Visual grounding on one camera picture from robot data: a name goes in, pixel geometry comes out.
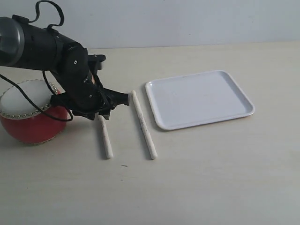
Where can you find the red small drum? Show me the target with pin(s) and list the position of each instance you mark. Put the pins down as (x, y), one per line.
(23, 121)

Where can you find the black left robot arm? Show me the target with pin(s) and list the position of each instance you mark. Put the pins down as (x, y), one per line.
(25, 46)

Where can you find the white drumstick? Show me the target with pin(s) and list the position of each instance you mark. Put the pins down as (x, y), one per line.
(106, 138)
(144, 127)

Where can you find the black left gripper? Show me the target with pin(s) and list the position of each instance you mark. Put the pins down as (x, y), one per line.
(84, 93)

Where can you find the white plastic tray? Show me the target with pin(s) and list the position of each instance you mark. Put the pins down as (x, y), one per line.
(198, 99)

